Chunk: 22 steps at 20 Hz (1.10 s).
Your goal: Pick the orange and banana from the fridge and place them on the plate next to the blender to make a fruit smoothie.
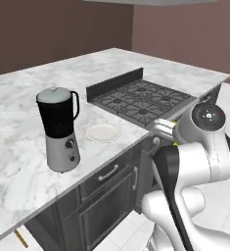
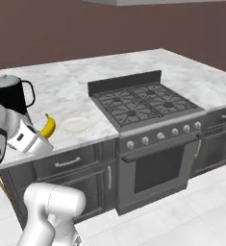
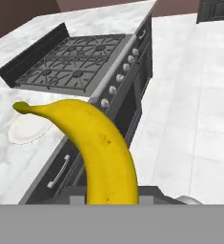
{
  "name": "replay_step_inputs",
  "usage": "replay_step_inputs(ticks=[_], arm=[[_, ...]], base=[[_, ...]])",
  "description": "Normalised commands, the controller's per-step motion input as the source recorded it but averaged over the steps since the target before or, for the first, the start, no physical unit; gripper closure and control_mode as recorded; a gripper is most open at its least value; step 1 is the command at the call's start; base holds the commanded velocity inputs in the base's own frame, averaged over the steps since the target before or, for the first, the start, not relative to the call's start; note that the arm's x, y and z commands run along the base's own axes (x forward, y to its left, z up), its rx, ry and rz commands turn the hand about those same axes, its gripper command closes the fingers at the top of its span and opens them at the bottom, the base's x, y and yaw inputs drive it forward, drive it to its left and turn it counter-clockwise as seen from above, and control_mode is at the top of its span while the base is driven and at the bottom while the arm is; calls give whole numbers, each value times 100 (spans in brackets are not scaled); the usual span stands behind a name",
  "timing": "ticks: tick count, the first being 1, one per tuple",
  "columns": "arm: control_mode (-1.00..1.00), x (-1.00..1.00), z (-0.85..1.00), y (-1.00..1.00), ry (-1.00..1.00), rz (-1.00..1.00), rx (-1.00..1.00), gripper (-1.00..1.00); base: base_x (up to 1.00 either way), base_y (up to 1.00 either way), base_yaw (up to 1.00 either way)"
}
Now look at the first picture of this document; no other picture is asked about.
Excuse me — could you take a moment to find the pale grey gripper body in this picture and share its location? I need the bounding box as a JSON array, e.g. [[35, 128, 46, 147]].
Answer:
[[151, 118, 178, 142]]

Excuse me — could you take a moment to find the white round plate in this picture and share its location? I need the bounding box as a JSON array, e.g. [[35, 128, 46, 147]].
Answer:
[[84, 123, 122, 144]]

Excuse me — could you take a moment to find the black and grey blender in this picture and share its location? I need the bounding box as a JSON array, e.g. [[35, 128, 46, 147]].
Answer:
[[35, 85, 81, 175]]

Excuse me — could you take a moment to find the black gas hob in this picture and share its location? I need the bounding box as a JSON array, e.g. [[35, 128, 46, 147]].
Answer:
[[85, 67, 198, 129]]

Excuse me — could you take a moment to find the black oven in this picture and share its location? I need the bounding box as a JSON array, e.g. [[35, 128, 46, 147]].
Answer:
[[134, 83, 223, 216]]

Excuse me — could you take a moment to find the dark grey drawer front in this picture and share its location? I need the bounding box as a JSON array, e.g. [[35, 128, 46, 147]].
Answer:
[[78, 152, 142, 204]]

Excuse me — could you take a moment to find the dark grey cupboard door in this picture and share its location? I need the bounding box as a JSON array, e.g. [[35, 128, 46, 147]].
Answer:
[[62, 170, 138, 251]]

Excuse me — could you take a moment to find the grey extractor hood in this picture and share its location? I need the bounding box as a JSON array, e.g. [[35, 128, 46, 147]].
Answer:
[[82, 0, 219, 7]]

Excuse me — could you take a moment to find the silver cupboard door handle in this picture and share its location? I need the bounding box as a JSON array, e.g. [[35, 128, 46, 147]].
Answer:
[[131, 166, 140, 191]]

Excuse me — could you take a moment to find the silver drawer handle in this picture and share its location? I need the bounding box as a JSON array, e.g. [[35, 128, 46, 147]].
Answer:
[[97, 164, 120, 182]]

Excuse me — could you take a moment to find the brass cupboard handle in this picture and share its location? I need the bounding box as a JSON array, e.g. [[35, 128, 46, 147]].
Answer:
[[14, 228, 29, 249]]

